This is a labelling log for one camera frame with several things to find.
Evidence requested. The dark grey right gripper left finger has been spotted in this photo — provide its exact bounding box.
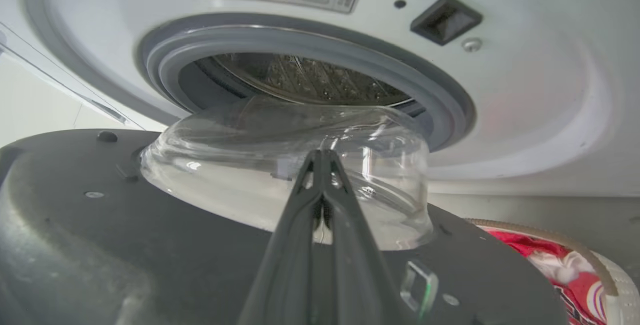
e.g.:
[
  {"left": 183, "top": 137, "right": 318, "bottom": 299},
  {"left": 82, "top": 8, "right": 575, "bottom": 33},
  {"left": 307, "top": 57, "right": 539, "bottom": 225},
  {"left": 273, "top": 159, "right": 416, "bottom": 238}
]
[{"left": 238, "top": 149, "right": 322, "bottom": 325}]

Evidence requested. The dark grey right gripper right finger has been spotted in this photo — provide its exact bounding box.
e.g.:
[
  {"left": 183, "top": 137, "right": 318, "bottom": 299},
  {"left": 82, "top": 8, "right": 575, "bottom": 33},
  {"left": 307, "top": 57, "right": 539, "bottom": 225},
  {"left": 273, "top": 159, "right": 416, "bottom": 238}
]
[{"left": 320, "top": 150, "right": 408, "bottom": 325}]

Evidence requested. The grey washing machine door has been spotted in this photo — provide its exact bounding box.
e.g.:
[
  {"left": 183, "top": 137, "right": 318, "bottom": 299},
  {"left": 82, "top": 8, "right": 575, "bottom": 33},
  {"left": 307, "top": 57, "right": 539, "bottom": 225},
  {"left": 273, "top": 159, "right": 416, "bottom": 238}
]
[{"left": 0, "top": 96, "right": 569, "bottom": 325}]

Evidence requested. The steel washing machine drum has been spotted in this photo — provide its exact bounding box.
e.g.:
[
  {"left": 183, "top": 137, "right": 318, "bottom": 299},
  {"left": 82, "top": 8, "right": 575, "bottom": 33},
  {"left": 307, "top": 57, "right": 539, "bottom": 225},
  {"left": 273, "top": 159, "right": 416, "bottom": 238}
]
[{"left": 196, "top": 53, "right": 416, "bottom": 107}]

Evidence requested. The grey rubber door gasket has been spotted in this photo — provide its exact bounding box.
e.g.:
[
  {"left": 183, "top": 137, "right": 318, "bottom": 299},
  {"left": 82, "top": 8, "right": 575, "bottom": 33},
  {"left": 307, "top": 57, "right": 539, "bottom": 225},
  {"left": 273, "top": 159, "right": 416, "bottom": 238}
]
[{"left": 138, "top": 13, "right": 476, "bottom": 152}]

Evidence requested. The white washing machine body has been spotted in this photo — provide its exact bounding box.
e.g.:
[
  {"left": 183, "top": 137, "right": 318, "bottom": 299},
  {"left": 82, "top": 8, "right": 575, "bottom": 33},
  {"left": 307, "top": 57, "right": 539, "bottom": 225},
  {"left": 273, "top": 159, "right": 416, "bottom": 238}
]
[{"left": 0, "top": 0, "right": 640, "bottom": 198}]

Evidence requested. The black door latch socket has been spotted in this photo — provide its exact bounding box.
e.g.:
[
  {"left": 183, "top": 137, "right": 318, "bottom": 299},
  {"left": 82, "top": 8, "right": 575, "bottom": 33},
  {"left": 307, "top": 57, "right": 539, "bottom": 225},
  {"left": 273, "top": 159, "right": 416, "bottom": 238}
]
[{"left": 410, "top": 0, "right": 484, "bottom": 46}]

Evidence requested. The red and white clothing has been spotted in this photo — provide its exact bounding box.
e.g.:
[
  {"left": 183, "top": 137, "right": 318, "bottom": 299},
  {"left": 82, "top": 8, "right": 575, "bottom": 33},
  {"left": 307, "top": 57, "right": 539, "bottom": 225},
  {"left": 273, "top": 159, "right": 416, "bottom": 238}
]
[{"left": 486, "top": 229, "right": 609, "bottom": 325}]

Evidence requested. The white laundry basket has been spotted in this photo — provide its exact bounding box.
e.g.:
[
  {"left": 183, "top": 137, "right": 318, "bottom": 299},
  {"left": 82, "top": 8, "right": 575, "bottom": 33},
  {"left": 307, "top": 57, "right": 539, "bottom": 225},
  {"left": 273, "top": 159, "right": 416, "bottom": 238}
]
[{"left": 466, "top": 218, "right": 640, "bottom": 325}]

